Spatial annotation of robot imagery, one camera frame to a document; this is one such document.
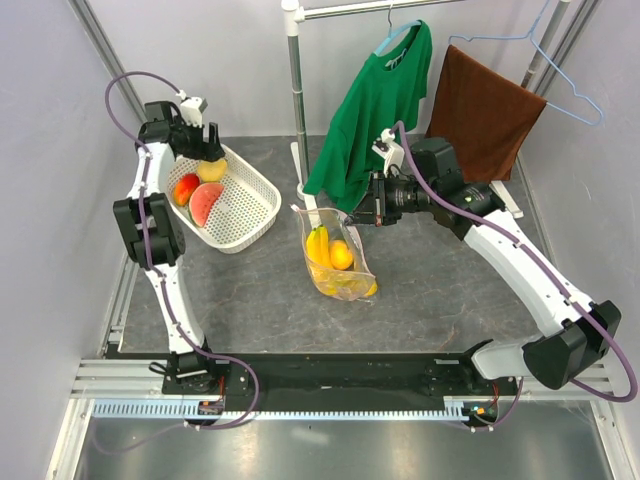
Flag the white clothes rack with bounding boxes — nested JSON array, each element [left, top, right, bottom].
[[280, 0, 571, 218]]

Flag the pale yellow pear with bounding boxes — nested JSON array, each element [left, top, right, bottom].
[[196, 158, 228, 183]]

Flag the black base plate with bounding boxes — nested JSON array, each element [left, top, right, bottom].
[[149, 352, 517, 413]]

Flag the teal shirt hanger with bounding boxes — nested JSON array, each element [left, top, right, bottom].
[[373, 1, 422, 56]]

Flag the left aluminium frame post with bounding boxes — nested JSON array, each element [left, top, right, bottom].
[[69, 0, 146, 149]]

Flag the purple cable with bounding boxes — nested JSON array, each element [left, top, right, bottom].
[[104, 71, 261, 431], [394, 121, 639, 403]]

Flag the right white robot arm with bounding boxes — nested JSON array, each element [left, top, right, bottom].
[[348, 134, 621, 394]]

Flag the aluminium frame post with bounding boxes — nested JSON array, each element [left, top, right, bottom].
[[69, 0, 146, 149], [533, 0, 602, 96]]

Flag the green t-shirt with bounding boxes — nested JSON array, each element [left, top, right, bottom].
[[303, 20, 433, 213]]

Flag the white slotted cable duct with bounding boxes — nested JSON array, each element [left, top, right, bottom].
[[92, 399, 498, 422]]

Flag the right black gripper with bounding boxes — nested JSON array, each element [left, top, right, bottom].
[[346, 169, 437, 226]]

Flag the watermelon slice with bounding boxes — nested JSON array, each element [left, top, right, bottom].
[[188, 182, 224, 227]]

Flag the orange peach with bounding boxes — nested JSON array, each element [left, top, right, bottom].
[[329, 240, 354, 271]]

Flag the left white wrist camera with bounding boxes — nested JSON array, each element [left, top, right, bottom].
[[176, 90, 208, 127]]

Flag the yellow banana bunch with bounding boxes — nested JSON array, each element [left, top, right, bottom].
[[306, 225, 332, 269]]

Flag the white perforated plastic basket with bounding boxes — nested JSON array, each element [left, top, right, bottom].
[[166, 146, 281, 254]]

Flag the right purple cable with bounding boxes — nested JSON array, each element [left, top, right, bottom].
[[394, 121, 639, 403]]

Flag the yellow mango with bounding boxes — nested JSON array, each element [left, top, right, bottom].
[[316, 271, 378, 301]]

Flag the brown towel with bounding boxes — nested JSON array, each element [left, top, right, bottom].
[[425, 45, 547, 183]]

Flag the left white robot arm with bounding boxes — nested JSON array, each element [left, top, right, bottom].
[[113, 101, 221, 395]]

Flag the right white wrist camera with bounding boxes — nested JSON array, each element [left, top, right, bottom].
[[372, 128, 405, 177]]

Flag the clear zip top bag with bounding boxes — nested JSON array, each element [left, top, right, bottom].
[[290, 205, 378, 301]]

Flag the light blue wire hanger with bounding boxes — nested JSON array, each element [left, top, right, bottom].
[[448, 1, 604, 127]]

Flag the red mango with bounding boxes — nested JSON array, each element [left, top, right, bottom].
[[173, 173, 200, 207]]

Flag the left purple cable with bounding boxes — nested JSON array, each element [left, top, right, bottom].
[[104, 71, 261, 431]]

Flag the right aluminium frame post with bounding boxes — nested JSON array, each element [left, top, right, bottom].
[[533, 0, 602, 96]]

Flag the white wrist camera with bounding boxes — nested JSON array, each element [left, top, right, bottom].
[[176, 90, 208, 127], [372, 128, 405, 177]]

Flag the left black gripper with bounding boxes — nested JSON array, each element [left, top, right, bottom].
[[174, 117, 225, 164]]

